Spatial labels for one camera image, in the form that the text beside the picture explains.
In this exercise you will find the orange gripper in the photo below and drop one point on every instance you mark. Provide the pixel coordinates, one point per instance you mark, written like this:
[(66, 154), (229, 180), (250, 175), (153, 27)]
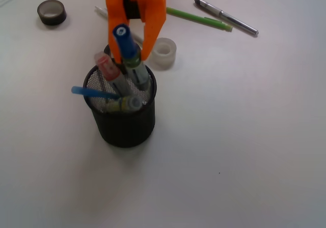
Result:
[(119, 11)]

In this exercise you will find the blue cap marker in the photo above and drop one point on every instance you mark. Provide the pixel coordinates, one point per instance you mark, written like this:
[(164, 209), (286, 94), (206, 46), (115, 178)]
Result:
[(131, 57)]

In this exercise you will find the red cap marker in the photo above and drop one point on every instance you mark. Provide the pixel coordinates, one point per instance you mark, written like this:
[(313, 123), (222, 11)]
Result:
[(112, 74)]

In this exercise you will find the white pen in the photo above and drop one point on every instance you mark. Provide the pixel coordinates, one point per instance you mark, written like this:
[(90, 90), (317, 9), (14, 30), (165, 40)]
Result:
[(103, 12)]

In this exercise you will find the dark tape roll near holder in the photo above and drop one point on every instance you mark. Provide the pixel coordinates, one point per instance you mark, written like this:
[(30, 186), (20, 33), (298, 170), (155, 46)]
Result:
[(107, 49)]

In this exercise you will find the green pen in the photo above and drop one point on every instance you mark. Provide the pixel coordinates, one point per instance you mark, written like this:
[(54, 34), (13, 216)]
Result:
[(201, 20)]

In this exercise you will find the silver black pen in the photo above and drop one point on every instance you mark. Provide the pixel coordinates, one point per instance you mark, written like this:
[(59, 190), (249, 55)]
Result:
[(218, 13)]

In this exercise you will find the light blue pen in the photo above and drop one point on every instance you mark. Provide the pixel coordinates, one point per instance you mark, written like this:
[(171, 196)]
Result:
[(87, 92)]

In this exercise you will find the black mesh pen holder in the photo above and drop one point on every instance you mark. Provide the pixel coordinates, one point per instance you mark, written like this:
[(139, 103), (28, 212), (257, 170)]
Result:
[(126, 130)]

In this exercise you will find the clear tape roll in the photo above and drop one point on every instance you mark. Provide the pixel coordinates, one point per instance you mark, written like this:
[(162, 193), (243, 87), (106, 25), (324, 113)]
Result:
[(163, 54)]

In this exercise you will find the dark tape roll far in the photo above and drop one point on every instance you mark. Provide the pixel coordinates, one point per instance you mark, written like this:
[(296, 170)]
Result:
[(52, 12)]

